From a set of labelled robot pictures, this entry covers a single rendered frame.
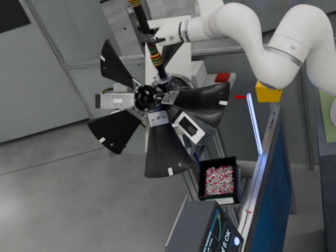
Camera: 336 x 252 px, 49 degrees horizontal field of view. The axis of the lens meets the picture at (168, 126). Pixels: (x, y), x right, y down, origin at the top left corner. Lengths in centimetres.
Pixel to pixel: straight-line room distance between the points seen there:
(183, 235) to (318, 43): 60
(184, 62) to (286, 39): 96
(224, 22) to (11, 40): 293
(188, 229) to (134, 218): 181
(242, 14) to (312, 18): 17
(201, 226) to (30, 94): 318
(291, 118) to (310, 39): 152
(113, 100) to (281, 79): 113
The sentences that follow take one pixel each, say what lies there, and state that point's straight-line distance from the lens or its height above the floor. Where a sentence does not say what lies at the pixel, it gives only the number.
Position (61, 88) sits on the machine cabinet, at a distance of 387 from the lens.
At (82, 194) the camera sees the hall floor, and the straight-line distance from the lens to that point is 325.
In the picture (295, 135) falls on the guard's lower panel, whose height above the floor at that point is 33.
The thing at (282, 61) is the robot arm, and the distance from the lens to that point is 96.
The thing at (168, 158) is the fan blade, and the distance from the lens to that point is 164.
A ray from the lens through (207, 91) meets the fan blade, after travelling 160.
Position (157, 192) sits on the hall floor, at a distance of 292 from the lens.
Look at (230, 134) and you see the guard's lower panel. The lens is 268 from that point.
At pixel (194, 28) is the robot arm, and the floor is 151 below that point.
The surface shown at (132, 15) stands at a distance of 207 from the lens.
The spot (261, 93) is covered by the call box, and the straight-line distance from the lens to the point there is 176.
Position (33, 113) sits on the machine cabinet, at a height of 29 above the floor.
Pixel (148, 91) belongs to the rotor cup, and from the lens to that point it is 162.
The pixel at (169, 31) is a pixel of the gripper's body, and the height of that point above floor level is 151.
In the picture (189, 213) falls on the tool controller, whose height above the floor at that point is 124.
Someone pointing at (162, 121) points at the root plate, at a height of 110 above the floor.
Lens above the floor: 205
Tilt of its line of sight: 36 degrees down
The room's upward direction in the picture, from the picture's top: 22 degrees counter-clockwise
